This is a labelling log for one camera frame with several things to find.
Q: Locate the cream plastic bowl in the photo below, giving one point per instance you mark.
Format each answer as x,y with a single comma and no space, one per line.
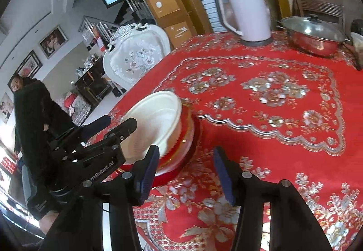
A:
158,123

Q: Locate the framed portrait picture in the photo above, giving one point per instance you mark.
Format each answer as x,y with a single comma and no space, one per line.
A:
52,42

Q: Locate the white electric kettle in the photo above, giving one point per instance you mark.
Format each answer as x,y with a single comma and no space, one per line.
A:
248,19

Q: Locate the dark wrapped bundle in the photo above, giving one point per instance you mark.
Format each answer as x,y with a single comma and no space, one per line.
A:
357,26

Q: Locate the dark wooden sideboard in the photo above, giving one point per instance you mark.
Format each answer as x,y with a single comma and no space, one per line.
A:
92,85

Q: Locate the white ornate chair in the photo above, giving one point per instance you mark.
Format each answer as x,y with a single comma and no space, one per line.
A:
133,50

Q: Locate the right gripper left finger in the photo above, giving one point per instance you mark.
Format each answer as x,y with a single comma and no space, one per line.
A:
100,214

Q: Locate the framed flower picture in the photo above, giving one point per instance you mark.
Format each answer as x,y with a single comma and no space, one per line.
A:
29,66

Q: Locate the clear plastic food container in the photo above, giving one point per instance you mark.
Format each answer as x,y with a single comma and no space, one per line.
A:
358,45

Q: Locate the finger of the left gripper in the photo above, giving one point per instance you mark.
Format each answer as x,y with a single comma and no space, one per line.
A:
85,132
113,139

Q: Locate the red floral tablecloth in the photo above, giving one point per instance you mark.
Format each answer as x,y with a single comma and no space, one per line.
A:
278,113

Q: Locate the wooden slatted chair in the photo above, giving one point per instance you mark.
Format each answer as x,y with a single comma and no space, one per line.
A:
326,11

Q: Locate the steel pot with glass lid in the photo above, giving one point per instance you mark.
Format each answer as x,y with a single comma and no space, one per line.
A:
313,36

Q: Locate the red gold-rimmed plate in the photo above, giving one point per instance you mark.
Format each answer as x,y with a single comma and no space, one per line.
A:
177,154

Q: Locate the red scalloped glass plate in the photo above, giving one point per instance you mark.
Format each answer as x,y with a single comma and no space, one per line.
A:
128,145

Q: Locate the person in black coat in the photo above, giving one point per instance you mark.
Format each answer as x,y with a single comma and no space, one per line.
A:
38,120

